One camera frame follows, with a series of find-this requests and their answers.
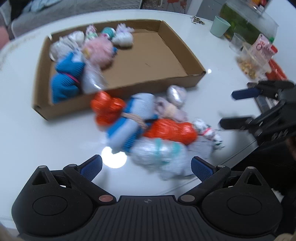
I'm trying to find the dark blue sock roll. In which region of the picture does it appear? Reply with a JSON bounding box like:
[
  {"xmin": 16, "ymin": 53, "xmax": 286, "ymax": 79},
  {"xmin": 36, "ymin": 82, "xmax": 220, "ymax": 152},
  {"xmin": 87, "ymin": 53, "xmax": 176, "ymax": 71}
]
[{"xmin": 51, "ymin": 52, "xmax": 85, "ymax": 104}]

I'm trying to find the pink fluffy pompom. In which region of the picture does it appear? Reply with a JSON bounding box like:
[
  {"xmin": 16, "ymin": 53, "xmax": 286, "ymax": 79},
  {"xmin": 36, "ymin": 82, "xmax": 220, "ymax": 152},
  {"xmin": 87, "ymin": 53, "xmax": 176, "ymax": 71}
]
[{"xmin": 82, "ymin": 36, "xmax": 117, "ymax": 69}]

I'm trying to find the white green-striped sock roll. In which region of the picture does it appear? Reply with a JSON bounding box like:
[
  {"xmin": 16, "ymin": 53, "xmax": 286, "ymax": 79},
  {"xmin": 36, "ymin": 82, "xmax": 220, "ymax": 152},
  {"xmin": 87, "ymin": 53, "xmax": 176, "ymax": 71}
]
[{"xmin": 49, "ymin": 31, "xmax": 85, "ymax": 62}]

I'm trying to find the bubble wrap bundle purple band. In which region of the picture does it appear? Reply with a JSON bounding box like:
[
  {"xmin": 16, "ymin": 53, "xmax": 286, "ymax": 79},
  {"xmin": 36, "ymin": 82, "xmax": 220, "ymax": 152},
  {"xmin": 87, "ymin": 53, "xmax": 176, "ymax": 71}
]
[{"xmin": 112, "ymin": 23, "xmax": 134, "ymax": 48}]

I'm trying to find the white patterned bundle green band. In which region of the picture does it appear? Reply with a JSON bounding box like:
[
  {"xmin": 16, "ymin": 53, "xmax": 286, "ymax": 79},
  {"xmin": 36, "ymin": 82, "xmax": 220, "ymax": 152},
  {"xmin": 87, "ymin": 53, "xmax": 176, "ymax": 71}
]
[{"xmin": 85, "ymin": 25, "xmax": 98, "ymax": 42}]

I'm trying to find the clear bubble wrap bag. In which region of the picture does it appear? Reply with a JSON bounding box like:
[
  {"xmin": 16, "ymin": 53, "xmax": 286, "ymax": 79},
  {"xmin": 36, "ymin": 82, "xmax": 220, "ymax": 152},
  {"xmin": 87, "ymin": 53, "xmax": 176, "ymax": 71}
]
[{"xmin": 81, "ymin": 61, "xmax": 107, "ymax": 94}]

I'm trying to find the white teal-banded small bundle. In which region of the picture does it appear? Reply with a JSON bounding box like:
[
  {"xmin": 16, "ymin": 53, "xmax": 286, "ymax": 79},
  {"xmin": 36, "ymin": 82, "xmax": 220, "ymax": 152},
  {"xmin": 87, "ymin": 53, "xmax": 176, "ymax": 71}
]
[{"xmin": 100, "ymin": 27, "xmax": 116, "ymax": 41}]

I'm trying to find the black smartphone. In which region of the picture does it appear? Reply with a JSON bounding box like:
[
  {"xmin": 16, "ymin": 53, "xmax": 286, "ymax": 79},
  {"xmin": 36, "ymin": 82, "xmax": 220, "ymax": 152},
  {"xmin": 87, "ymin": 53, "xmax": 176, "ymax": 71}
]
[{"xmin": 247, "ymin": 81, "xmax": 278, "ymax": 113}]

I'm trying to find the grey sock roll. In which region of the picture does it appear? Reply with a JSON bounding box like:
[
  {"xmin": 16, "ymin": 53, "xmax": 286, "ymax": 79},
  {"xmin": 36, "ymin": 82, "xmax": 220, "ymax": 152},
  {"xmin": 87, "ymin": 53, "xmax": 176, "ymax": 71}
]
[{"xmin": 187, "ymin": 136, "xmax": 213, "ymax": 161}]

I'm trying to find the plastic container with snacks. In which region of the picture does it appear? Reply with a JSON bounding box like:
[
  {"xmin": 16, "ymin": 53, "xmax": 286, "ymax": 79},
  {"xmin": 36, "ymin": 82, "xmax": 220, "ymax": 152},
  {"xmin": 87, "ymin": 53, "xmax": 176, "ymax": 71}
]
[{"xmin": 236, "ymin": 42, "xmax": 271, "ymax": 81}]

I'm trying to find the bubble wrap bundle teal band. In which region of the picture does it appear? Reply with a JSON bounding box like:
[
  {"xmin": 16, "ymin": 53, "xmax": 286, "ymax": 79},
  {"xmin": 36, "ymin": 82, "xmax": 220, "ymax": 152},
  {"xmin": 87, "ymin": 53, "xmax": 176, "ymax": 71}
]
[{"xmin": 130, "ymin": 137, "xmax": 193, "ymax": 180}]

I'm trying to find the orange plastic bundle front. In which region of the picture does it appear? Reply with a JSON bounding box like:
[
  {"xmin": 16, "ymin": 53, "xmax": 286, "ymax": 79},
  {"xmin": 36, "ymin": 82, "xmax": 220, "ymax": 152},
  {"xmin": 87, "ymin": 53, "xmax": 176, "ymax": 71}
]
[{"xmin": 143, "ymin": 118, "xmax": 198, "ymax": 145}]

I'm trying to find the pink snack package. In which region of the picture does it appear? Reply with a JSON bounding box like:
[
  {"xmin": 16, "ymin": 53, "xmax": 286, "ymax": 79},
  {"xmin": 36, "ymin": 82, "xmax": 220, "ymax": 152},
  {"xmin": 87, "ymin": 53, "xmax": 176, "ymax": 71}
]
[{"xmin": 251, "ymin": 34, "xmax": 278, "ymax": 61}]

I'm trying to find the clear plastic cup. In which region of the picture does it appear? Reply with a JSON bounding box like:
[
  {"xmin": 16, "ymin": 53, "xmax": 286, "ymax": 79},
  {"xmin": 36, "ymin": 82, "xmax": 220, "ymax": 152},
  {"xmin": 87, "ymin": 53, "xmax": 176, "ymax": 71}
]
[{"xmin": 229, "ymin": 33, "xmax": 245, "ymax": 52}]

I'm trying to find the silver shiny wrapped bundle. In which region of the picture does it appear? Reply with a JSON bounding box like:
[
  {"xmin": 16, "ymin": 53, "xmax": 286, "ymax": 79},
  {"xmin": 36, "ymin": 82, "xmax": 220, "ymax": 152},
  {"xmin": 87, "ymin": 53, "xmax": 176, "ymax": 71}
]
[{"xmin": 166, "ymin": 85, "xmax": 187, "ymax": 108}]

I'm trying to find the orange plastic bundle near box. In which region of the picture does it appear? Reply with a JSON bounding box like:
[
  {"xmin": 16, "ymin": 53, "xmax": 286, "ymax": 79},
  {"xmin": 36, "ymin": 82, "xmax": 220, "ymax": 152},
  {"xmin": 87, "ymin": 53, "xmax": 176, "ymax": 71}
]
[{"xmin": 90, "ymin": 91, "xmax": 126, "ymax": 126}]

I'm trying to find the mauve cloth roll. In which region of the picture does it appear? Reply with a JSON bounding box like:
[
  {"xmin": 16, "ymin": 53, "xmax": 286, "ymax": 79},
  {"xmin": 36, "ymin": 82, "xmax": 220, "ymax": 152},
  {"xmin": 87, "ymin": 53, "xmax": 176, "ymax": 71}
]
[{"xmin": 154, "ymin": 97, "xmax": 188, "ymax": 123}]

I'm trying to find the mint green cup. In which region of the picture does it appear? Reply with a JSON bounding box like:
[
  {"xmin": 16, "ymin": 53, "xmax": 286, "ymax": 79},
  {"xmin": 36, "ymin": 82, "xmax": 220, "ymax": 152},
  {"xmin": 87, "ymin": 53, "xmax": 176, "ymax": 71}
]
[{"xmin": 210, "ymin": 16, "xmax": 231, "ymax": 38}]

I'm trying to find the glass fish tank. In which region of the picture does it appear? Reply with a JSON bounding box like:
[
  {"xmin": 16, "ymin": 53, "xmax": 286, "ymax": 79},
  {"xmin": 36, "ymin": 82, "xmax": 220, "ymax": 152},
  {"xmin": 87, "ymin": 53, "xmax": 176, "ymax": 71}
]
[{"xmin": 219, "ymin": 1, "xmax": 278, "ymax": 44}]

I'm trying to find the blue and white sock roll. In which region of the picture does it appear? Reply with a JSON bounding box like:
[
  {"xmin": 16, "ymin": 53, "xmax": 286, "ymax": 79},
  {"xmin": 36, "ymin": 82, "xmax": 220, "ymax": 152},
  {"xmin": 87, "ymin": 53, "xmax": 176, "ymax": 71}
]
[{"xmin": 106, "ymin": 93, "xmax": 158, "ymax": 153}]

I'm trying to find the shallow cardboard box tray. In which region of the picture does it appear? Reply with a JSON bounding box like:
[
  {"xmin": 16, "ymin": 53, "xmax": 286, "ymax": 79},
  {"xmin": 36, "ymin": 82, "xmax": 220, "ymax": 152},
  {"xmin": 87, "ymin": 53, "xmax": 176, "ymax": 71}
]
[{"xmin": 32, "ymin": 19, "xmax": 206, "ymax": 120}]

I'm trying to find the grey sofa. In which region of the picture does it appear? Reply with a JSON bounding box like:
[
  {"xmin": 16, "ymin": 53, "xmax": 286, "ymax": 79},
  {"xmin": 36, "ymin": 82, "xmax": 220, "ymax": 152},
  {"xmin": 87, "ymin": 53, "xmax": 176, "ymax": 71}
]
[{"xmin": 1, "ymin": 1, "xmax": 142, "ymax": 39}]

